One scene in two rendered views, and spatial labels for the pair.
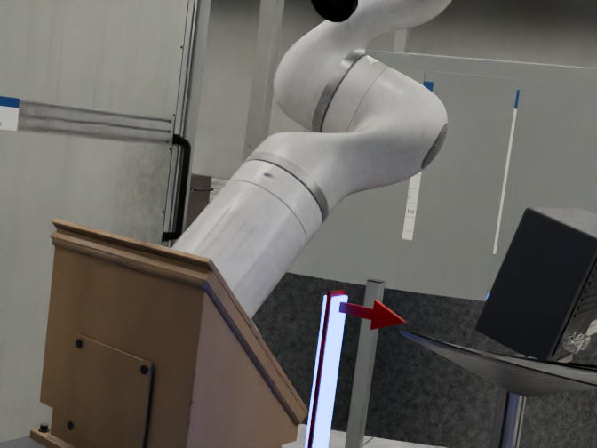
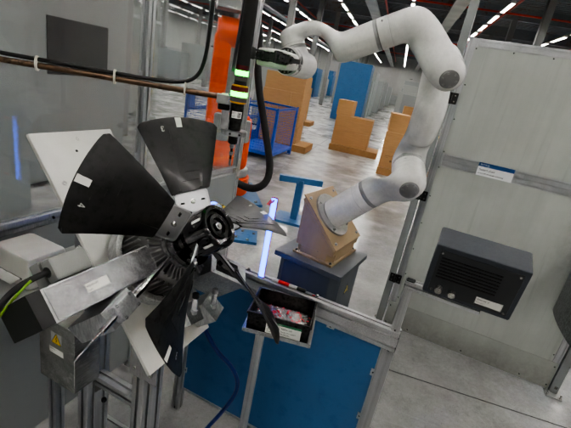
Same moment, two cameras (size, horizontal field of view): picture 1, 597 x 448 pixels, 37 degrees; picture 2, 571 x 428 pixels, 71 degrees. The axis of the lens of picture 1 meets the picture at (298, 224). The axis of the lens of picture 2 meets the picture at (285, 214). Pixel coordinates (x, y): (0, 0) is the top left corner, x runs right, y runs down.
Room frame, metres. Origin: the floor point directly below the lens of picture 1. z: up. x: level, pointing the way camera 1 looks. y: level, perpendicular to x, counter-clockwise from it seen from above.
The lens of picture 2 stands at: (0.49, -1.41, 1.62)
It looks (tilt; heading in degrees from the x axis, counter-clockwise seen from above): 19 degrees down; 79
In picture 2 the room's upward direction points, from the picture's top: 11 degrees clockwise
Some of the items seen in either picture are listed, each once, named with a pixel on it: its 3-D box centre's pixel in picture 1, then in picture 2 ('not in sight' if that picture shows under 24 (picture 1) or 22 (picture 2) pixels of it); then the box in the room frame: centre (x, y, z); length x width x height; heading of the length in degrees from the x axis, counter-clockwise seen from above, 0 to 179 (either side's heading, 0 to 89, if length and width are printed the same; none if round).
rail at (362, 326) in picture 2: not in sight; (283, 294); (0.79, -0.08, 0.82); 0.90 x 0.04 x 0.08; 148
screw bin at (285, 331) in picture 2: not in sight; (282, 314); (0.76, -0.25, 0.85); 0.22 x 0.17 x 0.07; 162
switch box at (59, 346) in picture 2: not in sight; (70, 346); (0.11, -0.34, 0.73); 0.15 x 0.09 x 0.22; 148
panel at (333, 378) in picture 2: not in sight; (268, 369); (0.79, -0.08, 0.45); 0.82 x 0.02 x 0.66; 148
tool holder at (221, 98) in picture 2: not in sight; (232, 115); (0.50, -0.33, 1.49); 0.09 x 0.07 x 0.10; 3
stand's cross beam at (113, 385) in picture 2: not in sight; (119, 388); (0.26, -0.33, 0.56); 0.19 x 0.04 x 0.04; 148
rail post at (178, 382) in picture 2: not in sight; (183, 340); (0.43, 0.15, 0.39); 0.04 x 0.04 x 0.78; 58
